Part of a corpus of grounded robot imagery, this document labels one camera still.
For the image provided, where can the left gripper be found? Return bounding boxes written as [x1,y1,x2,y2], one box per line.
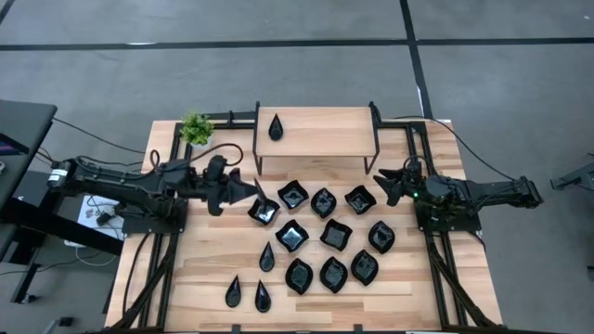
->
[206,155,259,217]

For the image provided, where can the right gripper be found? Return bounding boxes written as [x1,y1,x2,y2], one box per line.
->
[373,169,424,208]

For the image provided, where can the black teardrop mini plate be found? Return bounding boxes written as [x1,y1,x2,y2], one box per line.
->
[258,241,276,274]
[254,279,272,314]
[225,275,242,309]
[252,177,270,209]
[268,112,285,142]

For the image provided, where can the green plant white pot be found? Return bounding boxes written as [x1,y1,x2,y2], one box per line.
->
[178,110,216,150]

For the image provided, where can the wooden shelf black metal legs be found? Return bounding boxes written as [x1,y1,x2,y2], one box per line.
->
[252,100,382,176]

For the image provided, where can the white printed paper sheet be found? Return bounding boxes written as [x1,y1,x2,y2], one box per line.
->
[76,194,127,242]

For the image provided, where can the black stand foot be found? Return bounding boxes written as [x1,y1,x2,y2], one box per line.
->
[549,152,594,192]

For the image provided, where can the black power brick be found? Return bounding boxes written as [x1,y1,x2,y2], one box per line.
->
[44,315,75,333]

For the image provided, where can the black desk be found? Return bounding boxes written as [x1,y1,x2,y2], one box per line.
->
[0,99,125,305]

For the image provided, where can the dark laptop screen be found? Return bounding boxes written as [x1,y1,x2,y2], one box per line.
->
[0,132,32,158]

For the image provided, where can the black left camera cable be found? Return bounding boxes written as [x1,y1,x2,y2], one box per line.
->
[185,142,246,168]

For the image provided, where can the black aluminium table frame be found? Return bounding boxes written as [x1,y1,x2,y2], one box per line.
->
[104,109,505,334]

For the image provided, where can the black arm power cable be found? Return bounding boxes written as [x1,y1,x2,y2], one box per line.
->
[381,114,517,182]

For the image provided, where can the black floor cable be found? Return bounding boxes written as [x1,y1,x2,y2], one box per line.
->
[51,117,147,155]

